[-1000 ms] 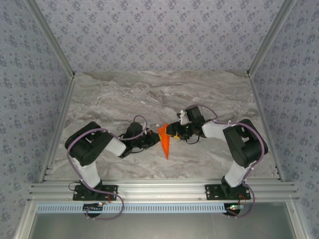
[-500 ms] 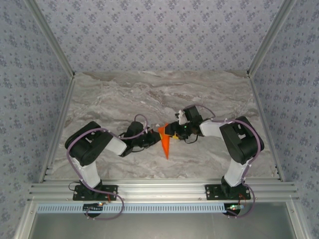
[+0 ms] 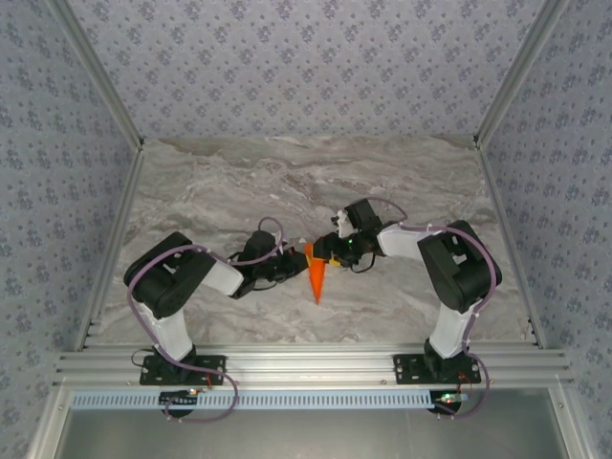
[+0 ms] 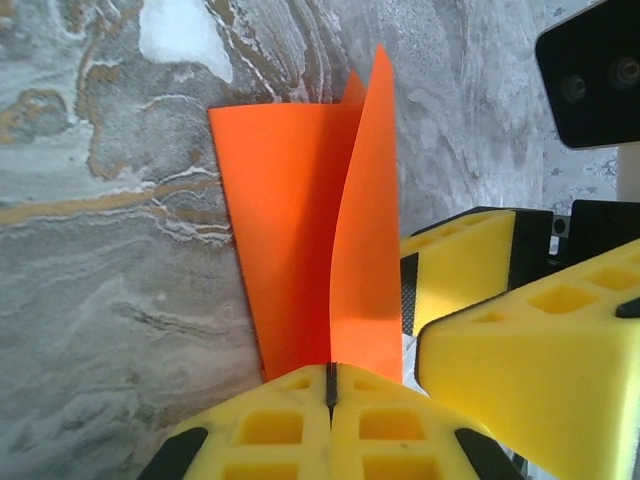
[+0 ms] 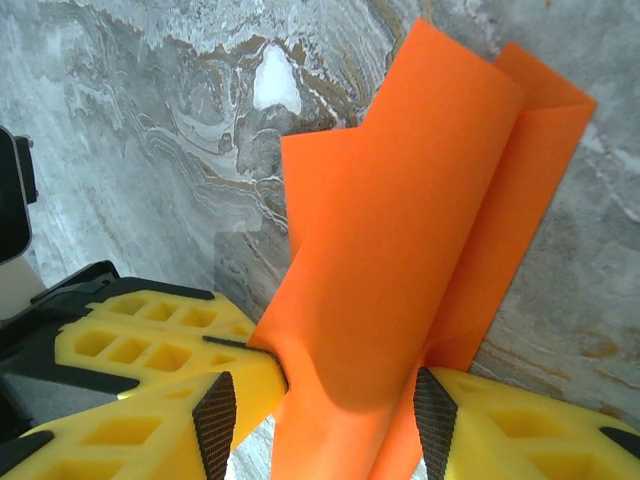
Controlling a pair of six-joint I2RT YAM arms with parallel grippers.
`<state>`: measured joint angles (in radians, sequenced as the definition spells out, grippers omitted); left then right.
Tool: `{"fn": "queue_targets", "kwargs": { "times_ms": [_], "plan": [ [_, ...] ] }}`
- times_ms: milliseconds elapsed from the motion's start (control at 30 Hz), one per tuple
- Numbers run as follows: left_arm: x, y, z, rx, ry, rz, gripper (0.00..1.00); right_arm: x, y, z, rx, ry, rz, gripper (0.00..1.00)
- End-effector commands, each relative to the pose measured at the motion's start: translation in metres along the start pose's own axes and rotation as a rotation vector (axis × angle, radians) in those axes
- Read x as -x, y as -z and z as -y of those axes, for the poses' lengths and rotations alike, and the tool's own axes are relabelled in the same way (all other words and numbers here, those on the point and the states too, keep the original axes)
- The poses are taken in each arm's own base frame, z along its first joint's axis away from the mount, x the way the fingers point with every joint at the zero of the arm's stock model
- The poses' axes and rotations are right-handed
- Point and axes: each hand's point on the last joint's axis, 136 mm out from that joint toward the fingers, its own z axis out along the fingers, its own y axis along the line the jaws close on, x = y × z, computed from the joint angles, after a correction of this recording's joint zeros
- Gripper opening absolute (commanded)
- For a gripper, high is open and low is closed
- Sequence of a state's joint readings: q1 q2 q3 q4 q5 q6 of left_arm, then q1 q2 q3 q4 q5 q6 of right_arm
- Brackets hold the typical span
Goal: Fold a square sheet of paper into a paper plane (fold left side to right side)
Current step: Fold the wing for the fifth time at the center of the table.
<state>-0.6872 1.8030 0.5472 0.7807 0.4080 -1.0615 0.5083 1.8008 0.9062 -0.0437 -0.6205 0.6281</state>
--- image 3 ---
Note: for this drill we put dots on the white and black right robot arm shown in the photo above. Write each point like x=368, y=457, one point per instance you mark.
x=401, y=241

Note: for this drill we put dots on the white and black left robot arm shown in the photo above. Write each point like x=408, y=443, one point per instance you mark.
x=222, y=279

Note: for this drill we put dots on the aluminium front beam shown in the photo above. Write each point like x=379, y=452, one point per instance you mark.
x=306, y=368

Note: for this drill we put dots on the grey metal panel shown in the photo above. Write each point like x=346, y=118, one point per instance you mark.
x=306, y=435

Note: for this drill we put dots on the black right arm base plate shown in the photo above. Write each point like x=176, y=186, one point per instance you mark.
x=411, y=373

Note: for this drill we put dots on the aluminium side rail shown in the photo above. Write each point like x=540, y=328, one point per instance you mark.
x=112, y=248
x=509, y=248

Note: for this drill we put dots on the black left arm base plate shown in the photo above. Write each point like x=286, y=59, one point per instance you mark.
x=158, y=375

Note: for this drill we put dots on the black bracket with circuit board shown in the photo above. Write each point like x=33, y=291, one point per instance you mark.
x=447, y=400
x=179, y=400

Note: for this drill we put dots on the aluminium frame post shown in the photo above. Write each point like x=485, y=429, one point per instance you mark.
x=521, y=72
x=95, y=72

